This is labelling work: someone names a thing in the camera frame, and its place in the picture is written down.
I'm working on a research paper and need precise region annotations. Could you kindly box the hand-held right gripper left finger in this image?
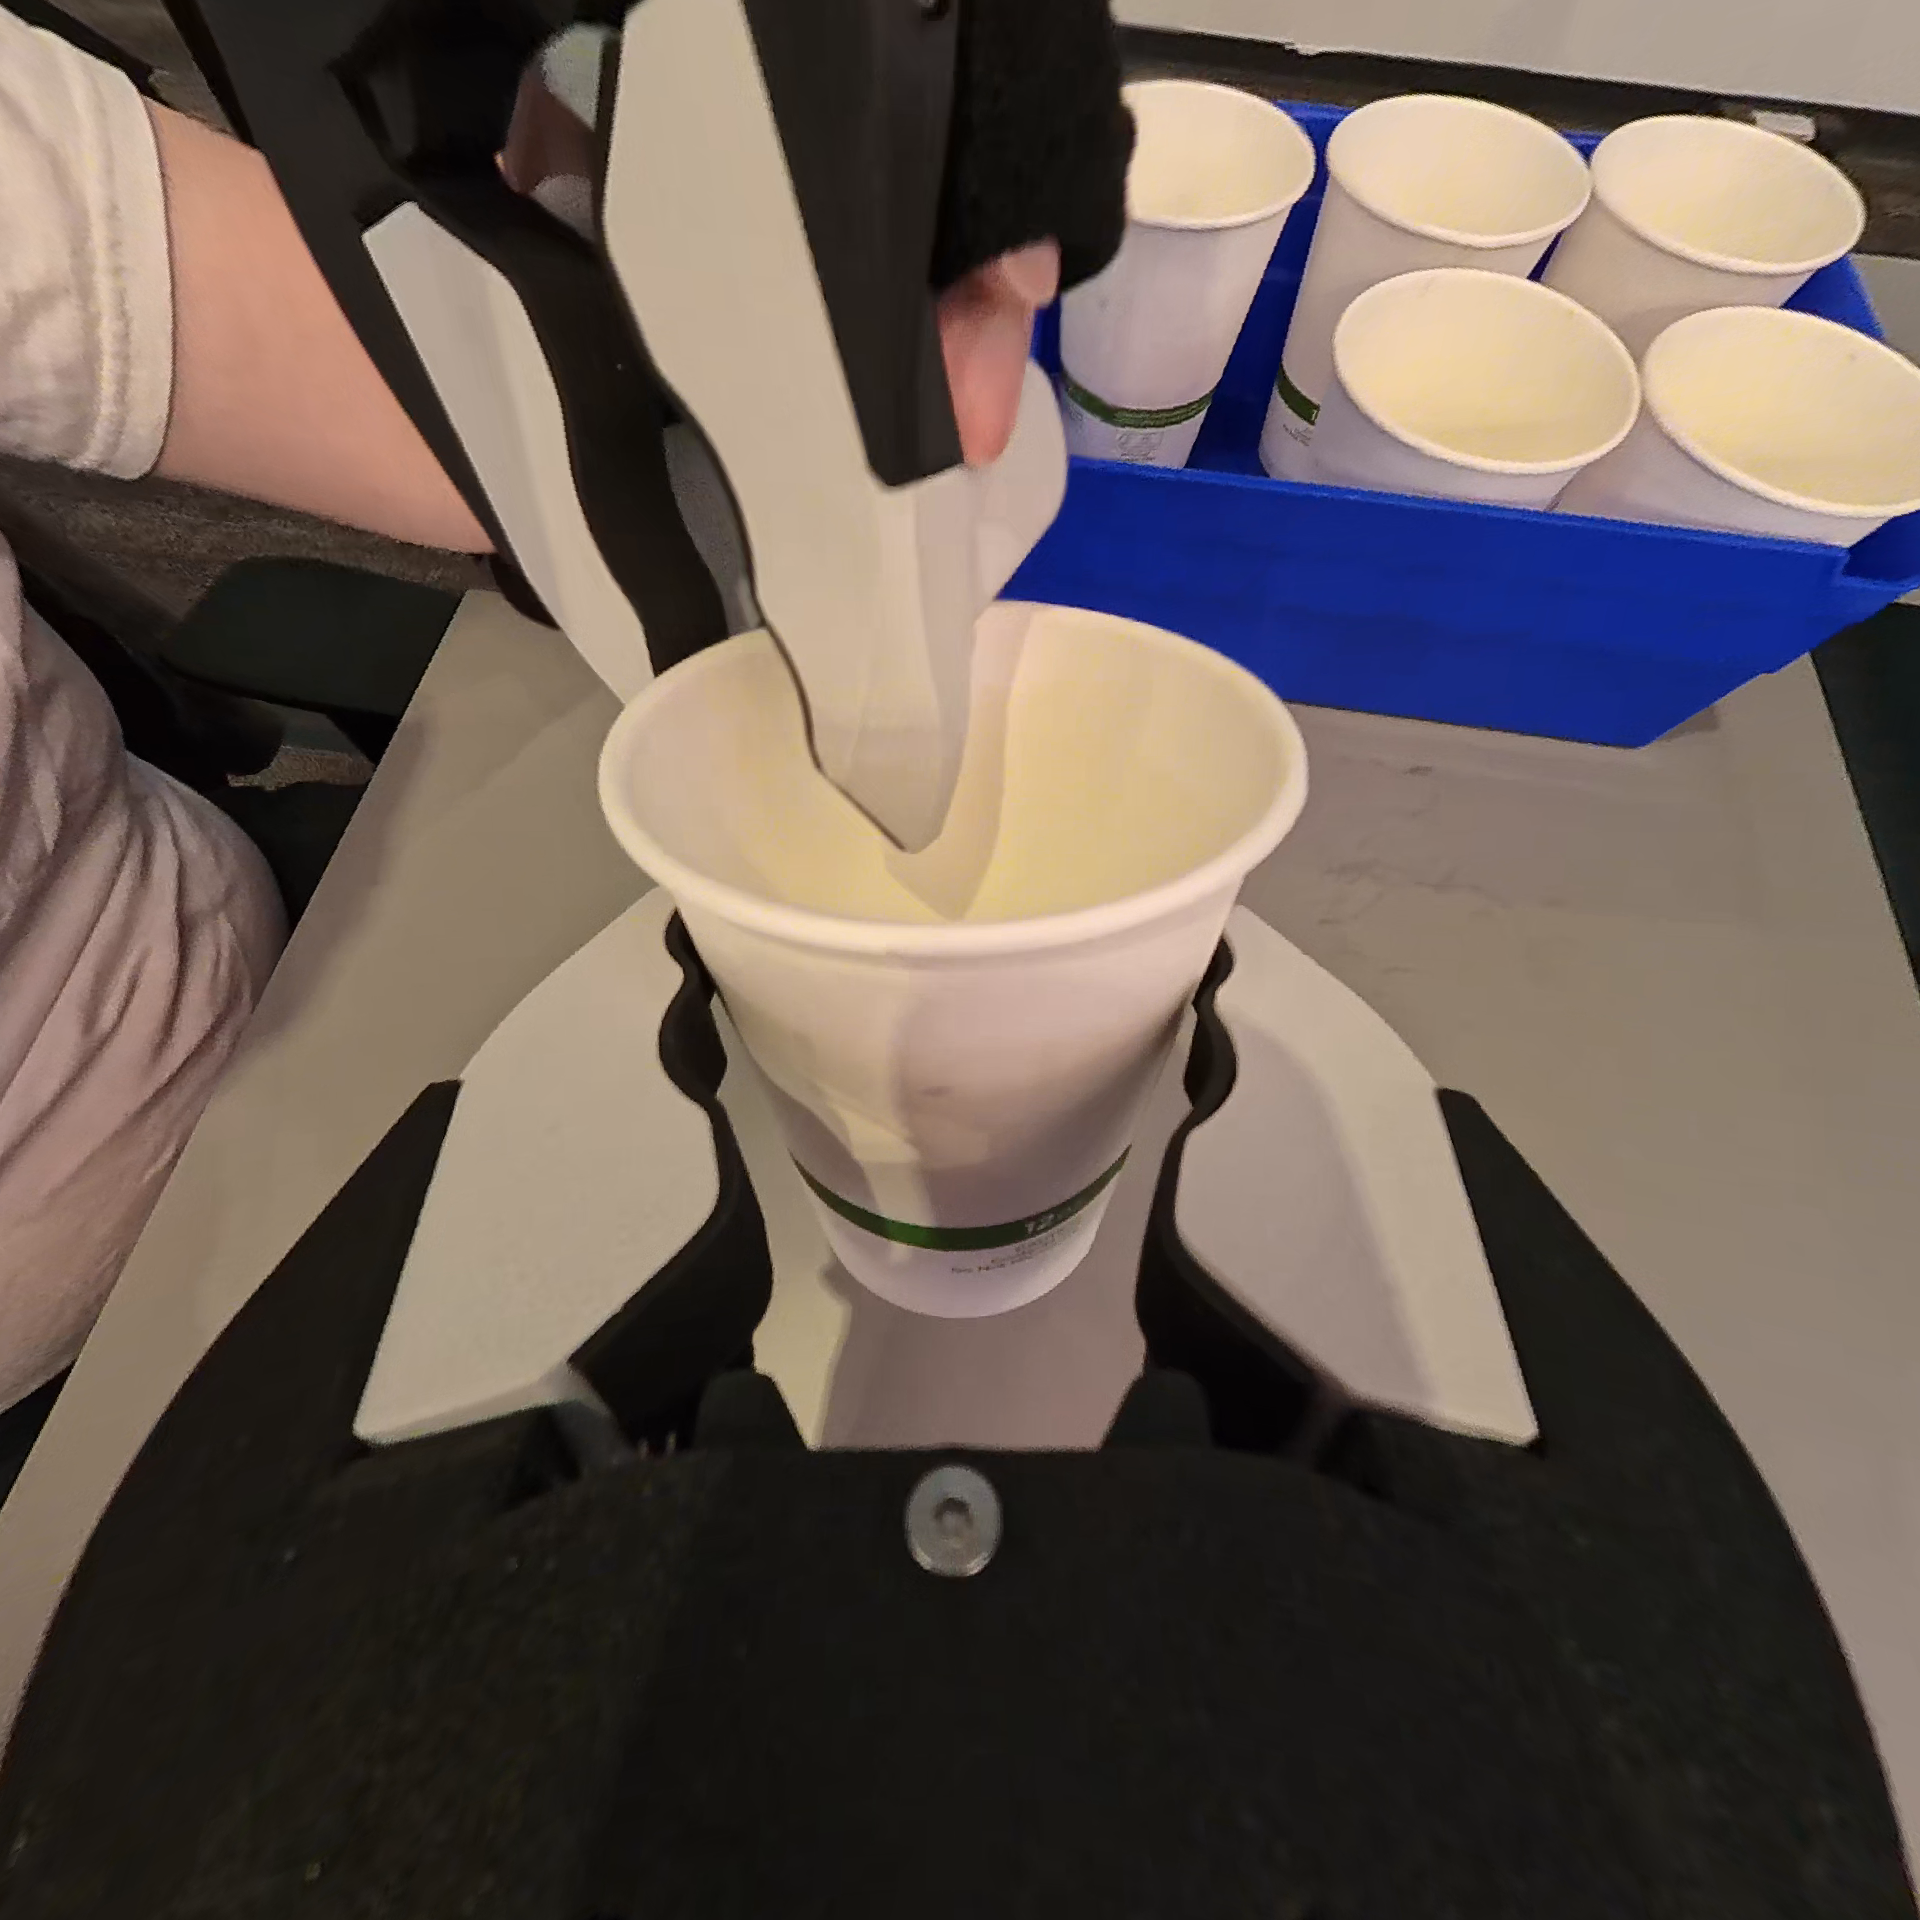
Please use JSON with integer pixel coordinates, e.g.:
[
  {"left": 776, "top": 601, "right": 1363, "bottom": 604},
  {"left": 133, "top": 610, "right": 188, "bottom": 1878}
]
[{"left": 355, "top": 902, "right": 777, "bottom": 1454}]

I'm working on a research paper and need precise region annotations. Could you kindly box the black flat mat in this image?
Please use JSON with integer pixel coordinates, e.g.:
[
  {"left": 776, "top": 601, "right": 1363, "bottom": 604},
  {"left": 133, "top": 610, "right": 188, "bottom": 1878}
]
[{"left": 1816, "top": 610, "right": 1920, "bottom": 977}]

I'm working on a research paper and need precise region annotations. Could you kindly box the person's leg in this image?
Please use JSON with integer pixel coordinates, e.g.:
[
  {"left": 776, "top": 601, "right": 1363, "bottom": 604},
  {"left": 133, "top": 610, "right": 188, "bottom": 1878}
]
[{"left": 0, "top": 543, "right": 293, "bottom": 1412}]

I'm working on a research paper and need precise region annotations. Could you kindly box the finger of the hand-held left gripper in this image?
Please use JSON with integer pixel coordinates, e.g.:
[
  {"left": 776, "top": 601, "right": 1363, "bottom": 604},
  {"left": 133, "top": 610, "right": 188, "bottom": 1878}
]
[
  {"left": 362, "top": 182, "right": 759, "bottom": 705},
  {"left": 601, "top": 0, "right": 1069, "bottom": 851}
]

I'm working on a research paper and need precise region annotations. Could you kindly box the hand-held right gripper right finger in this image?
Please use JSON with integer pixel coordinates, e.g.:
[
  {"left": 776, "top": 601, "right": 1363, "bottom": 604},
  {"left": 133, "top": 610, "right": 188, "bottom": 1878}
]
[{"left": 1137, "top": 916, "right": 1538, "bottom": 1456}]

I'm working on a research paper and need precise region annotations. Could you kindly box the blue plastic bin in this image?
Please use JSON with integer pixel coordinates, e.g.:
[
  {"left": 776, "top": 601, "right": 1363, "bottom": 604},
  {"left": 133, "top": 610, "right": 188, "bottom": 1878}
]
[{"left": 1005, "top": 102, "right": 1920, "bottom": 750}]

